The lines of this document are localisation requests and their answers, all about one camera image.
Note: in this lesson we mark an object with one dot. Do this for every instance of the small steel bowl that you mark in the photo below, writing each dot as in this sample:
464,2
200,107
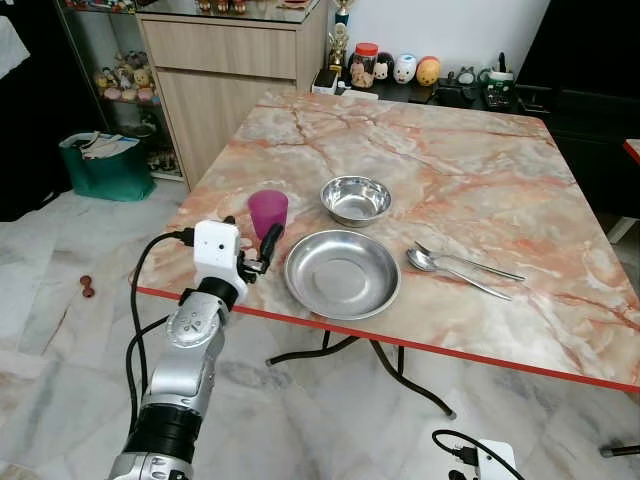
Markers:
355,200

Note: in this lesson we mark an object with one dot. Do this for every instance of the green bag with papers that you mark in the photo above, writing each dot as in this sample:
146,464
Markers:
105,172

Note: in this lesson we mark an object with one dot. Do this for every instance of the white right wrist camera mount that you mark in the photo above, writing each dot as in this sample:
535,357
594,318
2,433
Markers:
497,462

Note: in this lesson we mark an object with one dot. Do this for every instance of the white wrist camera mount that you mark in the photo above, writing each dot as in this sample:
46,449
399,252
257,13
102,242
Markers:
215,250
497,462

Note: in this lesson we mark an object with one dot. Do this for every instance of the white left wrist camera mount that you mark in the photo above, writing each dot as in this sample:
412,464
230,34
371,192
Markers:
215,250

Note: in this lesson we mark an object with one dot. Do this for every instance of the black round figurine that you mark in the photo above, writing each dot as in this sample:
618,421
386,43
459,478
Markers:
385,68

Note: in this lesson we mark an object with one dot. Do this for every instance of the jar with red lid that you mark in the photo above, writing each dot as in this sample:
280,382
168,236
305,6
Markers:
364,65

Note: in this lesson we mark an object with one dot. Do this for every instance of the glass shelf with figurines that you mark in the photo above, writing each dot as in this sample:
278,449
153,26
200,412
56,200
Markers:
120,80

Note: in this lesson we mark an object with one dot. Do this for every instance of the marble folding table red edge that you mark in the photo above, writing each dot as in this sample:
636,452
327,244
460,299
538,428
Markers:
470,170
632,150

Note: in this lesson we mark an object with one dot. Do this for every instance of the orange round figurine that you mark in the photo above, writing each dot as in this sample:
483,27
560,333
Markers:
429,72

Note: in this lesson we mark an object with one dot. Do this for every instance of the black television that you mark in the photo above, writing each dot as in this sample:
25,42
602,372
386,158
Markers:
580,45

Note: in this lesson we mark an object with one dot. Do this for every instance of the round steel plate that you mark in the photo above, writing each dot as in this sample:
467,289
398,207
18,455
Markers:
342,275

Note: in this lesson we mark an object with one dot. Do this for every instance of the steel spoon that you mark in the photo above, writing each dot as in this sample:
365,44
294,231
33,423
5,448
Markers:
420,260

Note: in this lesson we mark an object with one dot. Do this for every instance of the white round figurine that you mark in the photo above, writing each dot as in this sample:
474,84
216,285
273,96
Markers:
405,70

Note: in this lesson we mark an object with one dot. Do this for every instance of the purple plastic cup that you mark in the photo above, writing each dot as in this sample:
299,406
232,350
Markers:
267,212

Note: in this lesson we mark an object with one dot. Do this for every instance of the small grey figurine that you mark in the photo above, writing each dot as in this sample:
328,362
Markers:
465,76

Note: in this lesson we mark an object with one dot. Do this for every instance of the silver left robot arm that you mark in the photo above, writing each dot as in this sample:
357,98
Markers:
190,345

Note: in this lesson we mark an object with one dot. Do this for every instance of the light wooden cabinet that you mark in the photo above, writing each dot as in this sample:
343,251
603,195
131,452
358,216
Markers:
225,70

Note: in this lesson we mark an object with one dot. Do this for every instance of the gold trophy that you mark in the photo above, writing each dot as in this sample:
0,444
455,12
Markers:
339,45

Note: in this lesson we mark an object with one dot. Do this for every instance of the small brown floor object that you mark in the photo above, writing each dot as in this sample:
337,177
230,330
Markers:
87,287

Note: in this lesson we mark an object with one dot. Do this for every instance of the green and white mug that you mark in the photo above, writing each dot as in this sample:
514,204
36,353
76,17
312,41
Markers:
497,88

